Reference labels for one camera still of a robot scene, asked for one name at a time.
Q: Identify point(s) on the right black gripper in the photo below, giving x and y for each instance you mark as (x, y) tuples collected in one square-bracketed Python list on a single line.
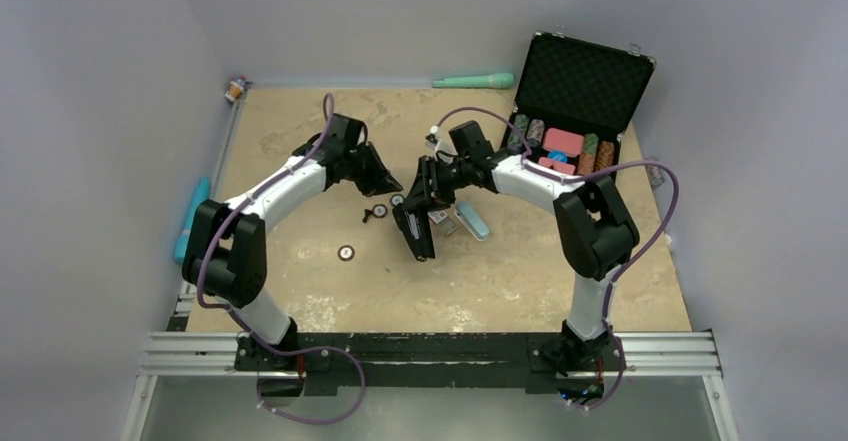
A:
[(426, 194)]

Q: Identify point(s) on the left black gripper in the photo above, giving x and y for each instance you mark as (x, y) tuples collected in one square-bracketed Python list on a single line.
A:
[(380, 182)]

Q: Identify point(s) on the black stapler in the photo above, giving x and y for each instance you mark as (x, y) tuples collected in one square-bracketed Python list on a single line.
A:
[(414, 225)]

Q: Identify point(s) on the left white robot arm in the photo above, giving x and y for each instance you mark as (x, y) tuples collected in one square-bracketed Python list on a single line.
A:
[(226, 257)]

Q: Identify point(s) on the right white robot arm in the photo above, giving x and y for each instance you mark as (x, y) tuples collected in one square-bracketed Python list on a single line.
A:
[(596, 230)]

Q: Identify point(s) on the light blue stapler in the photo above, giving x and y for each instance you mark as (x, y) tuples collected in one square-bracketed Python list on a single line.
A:
[(472, 221)]

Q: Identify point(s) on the red white staple box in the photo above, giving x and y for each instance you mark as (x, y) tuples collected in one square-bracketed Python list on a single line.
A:
[(443, 222)]

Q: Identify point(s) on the blue poker chip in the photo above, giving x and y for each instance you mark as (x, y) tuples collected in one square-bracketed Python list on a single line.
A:
[(397, 200)]

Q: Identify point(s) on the brown poker chip middle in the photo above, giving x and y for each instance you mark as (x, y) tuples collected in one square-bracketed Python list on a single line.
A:
[(379, 211)]

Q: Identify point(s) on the brown poker chip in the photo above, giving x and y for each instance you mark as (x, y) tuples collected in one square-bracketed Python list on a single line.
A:
[(346, 253), (379, 211)]

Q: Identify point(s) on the brown poker chip front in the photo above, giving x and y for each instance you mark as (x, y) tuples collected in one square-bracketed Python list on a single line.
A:
[(346, 253)]

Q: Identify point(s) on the mint green microphone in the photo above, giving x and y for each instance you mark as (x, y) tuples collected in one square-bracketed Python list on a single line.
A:
[(496, 81)]

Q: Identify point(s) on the blue cylindrical tube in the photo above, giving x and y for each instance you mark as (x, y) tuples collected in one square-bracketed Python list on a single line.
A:
[(200, 194)]

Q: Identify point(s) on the black poker chip case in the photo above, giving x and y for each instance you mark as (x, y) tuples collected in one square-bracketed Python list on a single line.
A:
[(582, 87)]

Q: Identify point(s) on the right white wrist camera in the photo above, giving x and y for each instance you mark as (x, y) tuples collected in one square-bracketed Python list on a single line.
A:
[(433, 139)]

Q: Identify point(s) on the aluminium rail frame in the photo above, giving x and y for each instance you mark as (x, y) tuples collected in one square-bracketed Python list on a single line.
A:
[(650, 354)]

